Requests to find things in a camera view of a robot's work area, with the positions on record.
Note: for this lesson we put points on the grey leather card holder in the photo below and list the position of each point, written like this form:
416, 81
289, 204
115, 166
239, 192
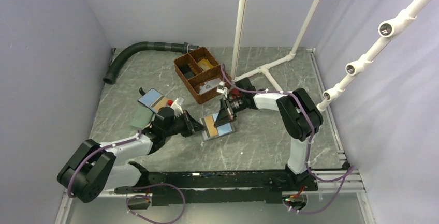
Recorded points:
224, 129

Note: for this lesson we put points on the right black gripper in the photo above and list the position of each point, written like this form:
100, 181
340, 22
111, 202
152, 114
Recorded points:
225, 114

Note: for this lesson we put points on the white pipe camera boom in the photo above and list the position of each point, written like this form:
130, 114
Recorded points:
388, 31

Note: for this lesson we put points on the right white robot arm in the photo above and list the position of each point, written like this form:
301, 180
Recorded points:
299, 114

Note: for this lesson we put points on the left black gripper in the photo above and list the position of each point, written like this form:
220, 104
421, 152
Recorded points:
194, 125

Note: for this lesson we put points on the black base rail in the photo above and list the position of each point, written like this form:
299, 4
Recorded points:
269, 186

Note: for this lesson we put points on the open blue card wallet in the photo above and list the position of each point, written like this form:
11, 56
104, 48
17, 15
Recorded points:
154, 100

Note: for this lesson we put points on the brown woven divided basket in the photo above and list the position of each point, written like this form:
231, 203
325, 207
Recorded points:
201, 77

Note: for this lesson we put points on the green card holder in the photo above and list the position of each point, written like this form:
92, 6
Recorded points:
141, 118

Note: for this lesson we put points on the black card in basket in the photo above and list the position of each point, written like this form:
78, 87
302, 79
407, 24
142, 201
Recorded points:
187, 71

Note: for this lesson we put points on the cards in basket front compartment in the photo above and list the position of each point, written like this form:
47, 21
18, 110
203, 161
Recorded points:
209, 85

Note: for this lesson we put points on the white PVC pipe frame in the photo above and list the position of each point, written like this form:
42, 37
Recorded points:
269, 34

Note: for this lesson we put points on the red leather wallet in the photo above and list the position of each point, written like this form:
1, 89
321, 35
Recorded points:
235, 93

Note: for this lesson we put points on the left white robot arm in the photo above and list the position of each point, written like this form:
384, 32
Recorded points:
95, 167

